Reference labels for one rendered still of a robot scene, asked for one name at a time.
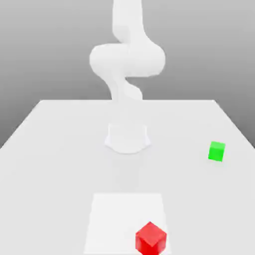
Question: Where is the small red cube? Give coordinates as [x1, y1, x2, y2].
[135, 221, 167, 255]

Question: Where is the small green cube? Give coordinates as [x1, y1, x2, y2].
[208, 141, 226, 162]

